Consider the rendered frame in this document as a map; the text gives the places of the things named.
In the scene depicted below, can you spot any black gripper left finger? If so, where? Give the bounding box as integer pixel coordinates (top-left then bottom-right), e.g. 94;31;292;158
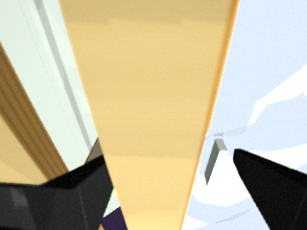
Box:
0;154;115;230

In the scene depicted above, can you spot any small tan block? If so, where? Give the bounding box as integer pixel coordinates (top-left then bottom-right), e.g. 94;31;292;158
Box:
84;136;117;196

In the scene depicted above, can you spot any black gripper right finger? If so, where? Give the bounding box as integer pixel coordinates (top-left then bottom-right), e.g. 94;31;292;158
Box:
232;148;307;230

